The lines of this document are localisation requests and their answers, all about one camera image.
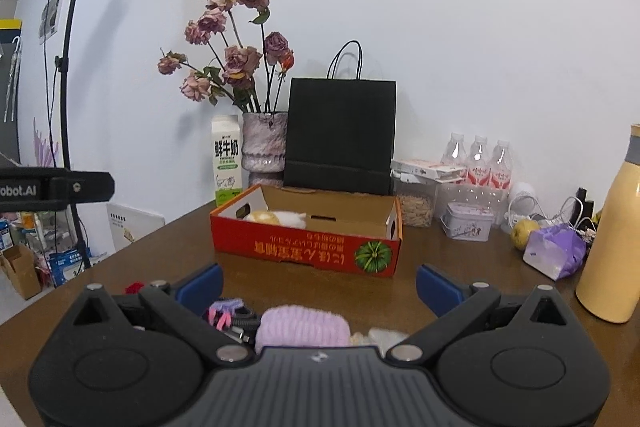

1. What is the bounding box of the white green milk carton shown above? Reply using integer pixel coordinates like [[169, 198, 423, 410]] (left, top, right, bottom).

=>
[[211, 114, 244, 208]]

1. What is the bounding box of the white flat carton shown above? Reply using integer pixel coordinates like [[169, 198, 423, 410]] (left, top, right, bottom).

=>
[[391, 158, 463, 182]]

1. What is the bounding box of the white fluffy plush toy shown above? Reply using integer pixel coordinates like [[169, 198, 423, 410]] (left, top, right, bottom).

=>
[[272, 210, 308, 230]]

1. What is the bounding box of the dried pink rose bouquet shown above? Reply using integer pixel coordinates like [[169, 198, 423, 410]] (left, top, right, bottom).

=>
[[157, 0, 296, 115]]

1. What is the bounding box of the lilac knitted sock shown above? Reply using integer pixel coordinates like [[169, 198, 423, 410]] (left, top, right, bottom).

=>
[[255, 304, 351, 353]]

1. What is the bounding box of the white face mask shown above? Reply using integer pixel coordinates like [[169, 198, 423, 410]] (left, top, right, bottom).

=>
[[369, 328, 409, 356]]

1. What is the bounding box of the black cable with pink strap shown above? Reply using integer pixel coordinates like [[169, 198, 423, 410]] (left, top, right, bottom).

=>
[[202, 307, 262, 346]]

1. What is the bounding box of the black paper shopping bag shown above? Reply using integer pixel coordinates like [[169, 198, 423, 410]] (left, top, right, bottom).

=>
[[282, 41, 397, 196]]

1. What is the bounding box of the small printed tin box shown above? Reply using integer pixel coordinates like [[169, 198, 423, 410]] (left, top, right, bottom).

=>
[[441, 202, 495, 241]]

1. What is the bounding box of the clear plastic water bottle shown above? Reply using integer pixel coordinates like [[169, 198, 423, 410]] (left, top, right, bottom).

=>
[[466, 135, 492, 185], [441, 132, 468, 170], [489, 139, 515, 190]]

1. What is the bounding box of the blue white carton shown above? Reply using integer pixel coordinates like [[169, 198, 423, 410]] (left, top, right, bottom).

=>
[[47, 247, 108, 286]]

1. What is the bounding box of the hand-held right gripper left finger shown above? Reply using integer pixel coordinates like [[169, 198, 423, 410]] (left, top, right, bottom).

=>
[[70, 263, 253, 363]]

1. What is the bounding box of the black charger plug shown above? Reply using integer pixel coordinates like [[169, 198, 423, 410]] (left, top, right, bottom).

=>
[[575, 187, 596, 219]]

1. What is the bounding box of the purple tissue packet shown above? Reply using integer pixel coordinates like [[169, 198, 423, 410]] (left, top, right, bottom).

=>
[[522, 223, 587, 282]]

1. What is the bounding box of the grey purple knitted cloth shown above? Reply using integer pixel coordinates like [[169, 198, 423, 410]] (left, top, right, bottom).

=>
[[209, 299, 246, 314]]

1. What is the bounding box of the cream thermos bottle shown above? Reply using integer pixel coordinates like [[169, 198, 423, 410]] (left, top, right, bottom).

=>
[[575, 124, 640, 324]]

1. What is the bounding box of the yellow round plush toy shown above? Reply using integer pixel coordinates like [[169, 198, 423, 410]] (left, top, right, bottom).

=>
[[243, 209, 281, 226]]

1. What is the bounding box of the red cardboard box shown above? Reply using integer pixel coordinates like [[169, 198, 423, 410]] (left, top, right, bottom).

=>
[[210, 184, 404, 280]]

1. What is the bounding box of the green apple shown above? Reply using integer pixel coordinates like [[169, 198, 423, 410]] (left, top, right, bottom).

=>
[[510, 219, 541, 251]]

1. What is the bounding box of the brown cardboard box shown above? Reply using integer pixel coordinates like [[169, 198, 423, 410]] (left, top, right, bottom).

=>
[[0, 244, 43, 300]]

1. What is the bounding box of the grey wall poster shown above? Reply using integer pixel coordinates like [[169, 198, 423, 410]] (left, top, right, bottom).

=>
[[39, 0, 67, 44]]

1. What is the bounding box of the white round device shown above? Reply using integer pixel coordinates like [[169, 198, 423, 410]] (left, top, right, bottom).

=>
[[507, 182, 540, 228]]

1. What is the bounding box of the purple mottled glass vase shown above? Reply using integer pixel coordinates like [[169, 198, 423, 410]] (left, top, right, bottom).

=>
[[241, 111, 290, 188]]

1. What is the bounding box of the black light stand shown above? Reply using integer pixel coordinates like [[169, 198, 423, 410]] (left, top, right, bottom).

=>
[[52, 0, 98, 270]]

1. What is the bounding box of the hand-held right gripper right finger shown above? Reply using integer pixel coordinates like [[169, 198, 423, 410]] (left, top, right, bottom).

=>
[[387, 263, 571, 363]]

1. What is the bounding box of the black board with yellow edge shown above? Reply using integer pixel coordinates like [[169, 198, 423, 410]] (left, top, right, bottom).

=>
[[0, 19, 24, 168]]

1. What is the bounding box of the white charging cable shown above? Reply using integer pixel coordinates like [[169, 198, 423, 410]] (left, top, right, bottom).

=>
[[539, 196, 583, 229]]

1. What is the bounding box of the clear container of oats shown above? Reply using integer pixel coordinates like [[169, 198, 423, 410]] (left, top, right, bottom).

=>
[[392, 177, 438, 228]]

